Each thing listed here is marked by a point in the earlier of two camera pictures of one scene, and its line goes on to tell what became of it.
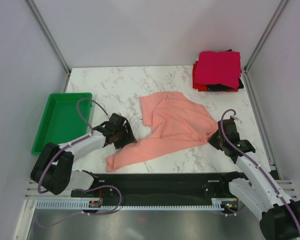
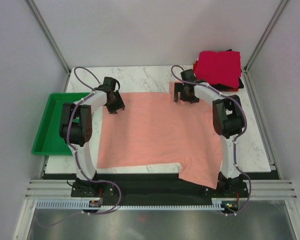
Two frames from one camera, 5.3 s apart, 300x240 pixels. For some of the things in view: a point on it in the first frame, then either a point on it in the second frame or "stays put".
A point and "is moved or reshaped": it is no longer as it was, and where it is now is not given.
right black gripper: (212, 141) to (178, 88)
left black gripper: (129, 137) to (119, 105)
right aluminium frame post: (275, 16) stays put
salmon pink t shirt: (174, 120) is moved or reshaped
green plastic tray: (62, 123) stays put
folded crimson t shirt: (222, 68) stays put
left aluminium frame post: (52, 42) stays put
